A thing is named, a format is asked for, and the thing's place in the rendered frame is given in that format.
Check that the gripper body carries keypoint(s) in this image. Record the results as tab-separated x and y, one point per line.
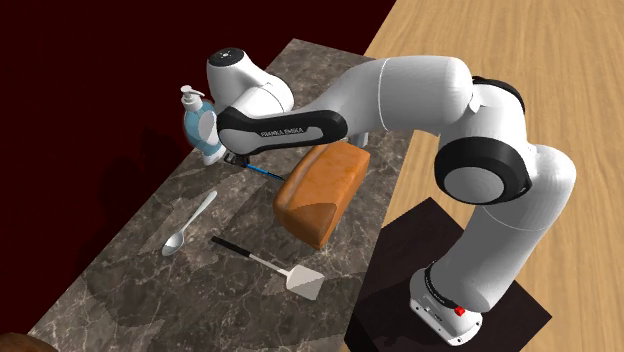
237	159

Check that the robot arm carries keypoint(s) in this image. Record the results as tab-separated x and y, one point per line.
419	92

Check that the blue pen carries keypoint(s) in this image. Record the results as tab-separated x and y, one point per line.
265	172

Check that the blue soap dispenser bottle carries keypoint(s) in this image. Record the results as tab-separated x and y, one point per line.
195	126

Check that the brown bread loaf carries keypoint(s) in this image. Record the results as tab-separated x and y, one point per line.
319	187

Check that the silver spoon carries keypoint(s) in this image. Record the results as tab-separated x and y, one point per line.
172	244

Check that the dark robot stand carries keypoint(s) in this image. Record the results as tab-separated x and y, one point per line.
404	244

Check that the brown rounded object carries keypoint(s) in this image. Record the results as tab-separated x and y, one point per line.
19	343

